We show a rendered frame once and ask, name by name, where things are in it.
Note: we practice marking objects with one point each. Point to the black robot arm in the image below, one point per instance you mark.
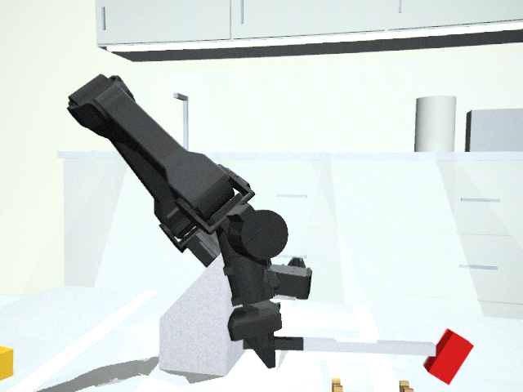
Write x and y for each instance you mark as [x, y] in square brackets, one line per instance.
[193, 196]

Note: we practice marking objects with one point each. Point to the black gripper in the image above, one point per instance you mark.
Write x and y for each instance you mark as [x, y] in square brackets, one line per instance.
[258, 319]

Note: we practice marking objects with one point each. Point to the yellow cube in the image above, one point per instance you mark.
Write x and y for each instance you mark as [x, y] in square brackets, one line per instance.
[6, 363]

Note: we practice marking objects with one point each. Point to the red putter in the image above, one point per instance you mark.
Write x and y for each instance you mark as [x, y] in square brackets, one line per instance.
[444, 358]

